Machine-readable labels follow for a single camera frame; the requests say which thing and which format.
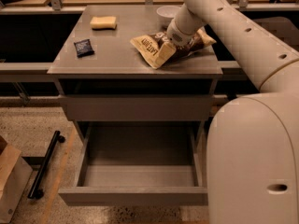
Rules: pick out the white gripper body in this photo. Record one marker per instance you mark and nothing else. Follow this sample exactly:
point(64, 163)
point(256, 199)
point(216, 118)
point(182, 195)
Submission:
point(177, 34)

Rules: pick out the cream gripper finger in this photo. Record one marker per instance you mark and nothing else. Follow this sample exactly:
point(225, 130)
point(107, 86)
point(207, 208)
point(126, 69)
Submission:
point(165, 52)

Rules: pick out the brown chip bag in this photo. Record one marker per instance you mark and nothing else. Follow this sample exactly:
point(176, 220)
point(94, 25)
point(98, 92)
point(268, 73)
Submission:
point(149, 45)

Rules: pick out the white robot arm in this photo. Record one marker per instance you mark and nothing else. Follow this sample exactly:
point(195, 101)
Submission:
point(252, 147)

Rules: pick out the grey drawer cabinet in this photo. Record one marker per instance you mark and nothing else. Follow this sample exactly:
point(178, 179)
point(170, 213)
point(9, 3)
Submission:
point(117, 68)

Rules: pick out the closed grey top drawer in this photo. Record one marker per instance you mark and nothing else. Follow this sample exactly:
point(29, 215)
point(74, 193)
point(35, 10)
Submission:
point(136, 107)

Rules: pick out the open grey middle drawer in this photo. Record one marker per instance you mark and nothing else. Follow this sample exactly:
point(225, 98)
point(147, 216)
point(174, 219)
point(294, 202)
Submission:
point(138, 163)

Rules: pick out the white bowl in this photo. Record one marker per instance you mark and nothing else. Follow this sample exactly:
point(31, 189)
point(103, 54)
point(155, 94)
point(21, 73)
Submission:
point(166, 14)

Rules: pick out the yellow sponge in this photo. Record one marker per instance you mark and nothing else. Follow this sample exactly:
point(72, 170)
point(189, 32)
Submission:
point(107, 22)

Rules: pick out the small dark blue snack packet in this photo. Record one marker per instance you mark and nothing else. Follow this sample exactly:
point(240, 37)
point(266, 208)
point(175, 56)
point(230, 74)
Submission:
point(83, 48)

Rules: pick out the black caster leg bar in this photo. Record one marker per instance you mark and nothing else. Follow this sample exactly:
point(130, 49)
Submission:
point(42, 163)

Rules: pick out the cardboard box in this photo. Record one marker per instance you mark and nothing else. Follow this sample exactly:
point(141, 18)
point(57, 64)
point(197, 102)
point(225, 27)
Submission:
point(14, 175)

